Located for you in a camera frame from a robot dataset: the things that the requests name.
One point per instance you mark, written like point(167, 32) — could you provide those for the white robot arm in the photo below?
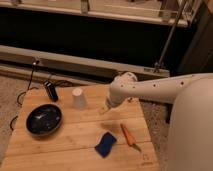
point(190, 139)

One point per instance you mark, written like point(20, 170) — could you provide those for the orange handled tool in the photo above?
point(129, 138)

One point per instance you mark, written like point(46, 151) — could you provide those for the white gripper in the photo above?
point(110, 102)

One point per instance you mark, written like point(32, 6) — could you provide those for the blue sponge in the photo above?
point(104, 147)

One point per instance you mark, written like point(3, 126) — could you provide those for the black ceramic bowl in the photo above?
point(44, 120)

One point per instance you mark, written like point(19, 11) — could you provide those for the black cylindrical device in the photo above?
point(51, 91)

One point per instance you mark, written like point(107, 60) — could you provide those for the metal pole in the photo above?
point(159, 63)

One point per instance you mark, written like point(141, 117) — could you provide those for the white paper cup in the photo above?
point(79, 100)

